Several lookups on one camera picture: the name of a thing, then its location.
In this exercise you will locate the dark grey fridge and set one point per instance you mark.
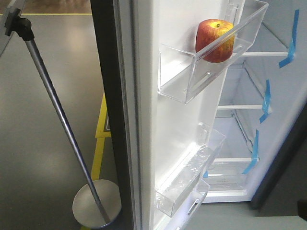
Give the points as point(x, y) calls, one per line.
point(259, 103)

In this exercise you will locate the dark floor sign sticker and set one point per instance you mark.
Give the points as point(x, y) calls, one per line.
point(107, 124)

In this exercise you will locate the clear upper door bin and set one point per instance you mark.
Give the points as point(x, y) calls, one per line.
point(185, 72)

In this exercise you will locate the clear door bin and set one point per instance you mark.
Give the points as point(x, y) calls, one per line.
point(180, 181)
point(185, 72)

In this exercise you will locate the clear lower door bin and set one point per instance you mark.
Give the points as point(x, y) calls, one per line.
point(180, 181)

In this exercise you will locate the silver sign stand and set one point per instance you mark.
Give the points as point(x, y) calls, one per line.
point(97, 204)

